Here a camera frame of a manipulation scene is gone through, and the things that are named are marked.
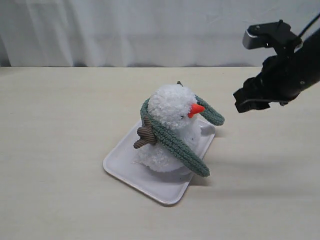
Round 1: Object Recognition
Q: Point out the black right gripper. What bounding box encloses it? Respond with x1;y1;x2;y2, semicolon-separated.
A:
233;46;308;113

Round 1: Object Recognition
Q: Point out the green knitted scarf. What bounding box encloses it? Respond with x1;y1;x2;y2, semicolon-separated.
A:
133;98;211;177

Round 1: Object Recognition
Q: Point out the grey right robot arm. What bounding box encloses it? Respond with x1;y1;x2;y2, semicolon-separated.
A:
233;30;320;113

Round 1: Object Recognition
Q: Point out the white plush snowman toy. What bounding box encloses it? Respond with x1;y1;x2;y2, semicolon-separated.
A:
133;81;205;173

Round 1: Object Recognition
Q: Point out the white rectangular tray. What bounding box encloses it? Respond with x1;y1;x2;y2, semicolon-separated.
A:
102;117;216;207

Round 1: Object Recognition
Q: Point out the white backdrop curtain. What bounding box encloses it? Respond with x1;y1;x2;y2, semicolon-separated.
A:
0;0;320;67

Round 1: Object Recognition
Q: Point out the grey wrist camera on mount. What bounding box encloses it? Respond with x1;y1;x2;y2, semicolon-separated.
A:
242;19;302;56

